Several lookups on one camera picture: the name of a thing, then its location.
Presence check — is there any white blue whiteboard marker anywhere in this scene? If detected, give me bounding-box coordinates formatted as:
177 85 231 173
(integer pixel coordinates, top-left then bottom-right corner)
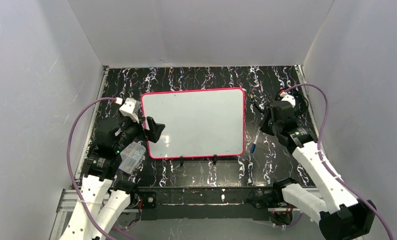
250 129 261 154

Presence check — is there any pink framed whiteboard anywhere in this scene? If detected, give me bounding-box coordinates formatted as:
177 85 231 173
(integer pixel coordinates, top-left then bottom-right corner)
141 87 246 160

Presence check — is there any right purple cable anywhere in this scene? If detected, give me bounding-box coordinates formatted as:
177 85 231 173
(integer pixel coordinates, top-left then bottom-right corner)
282 83 395 240

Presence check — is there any right black board clip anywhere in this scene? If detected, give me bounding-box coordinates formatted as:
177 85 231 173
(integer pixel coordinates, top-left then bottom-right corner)
212 154 218 165

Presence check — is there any coiled black cable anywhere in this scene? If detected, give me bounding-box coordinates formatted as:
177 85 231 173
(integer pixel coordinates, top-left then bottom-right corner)
251 86 310 117

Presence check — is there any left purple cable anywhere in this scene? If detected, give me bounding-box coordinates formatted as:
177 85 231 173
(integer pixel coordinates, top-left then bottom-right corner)
66 96 140 240

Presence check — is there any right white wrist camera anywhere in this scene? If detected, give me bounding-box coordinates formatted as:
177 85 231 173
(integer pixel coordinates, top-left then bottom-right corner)
279 91 296 108

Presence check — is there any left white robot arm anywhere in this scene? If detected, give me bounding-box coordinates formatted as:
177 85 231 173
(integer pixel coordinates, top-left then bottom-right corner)
60 116 166 240

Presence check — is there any purple cable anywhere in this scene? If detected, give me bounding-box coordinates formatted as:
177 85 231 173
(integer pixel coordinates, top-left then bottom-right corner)
282 83 395 240
66 96 140 240

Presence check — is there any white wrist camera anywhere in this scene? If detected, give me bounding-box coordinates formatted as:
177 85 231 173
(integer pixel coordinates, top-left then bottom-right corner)
118 98 141 123
279 91 296 108

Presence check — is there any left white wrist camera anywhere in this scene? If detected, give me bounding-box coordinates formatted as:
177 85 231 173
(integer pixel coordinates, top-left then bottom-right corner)
118 98 141 123

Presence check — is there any black board clip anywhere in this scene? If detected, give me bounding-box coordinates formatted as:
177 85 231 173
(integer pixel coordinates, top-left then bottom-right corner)
179 156 184 167
212 154 218 165

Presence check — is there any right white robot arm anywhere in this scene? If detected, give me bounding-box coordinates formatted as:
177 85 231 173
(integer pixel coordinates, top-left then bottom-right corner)
248 100 376 240

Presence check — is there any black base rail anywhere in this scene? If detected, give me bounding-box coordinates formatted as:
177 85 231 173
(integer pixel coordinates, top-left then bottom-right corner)
135 187 287 221

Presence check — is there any clear plastic screw box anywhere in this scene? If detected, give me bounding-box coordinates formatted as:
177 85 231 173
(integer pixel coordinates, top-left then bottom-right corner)
118 142 146 174

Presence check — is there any left black board clip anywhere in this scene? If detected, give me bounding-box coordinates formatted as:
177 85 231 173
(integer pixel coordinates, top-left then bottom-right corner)
179 156 184 167

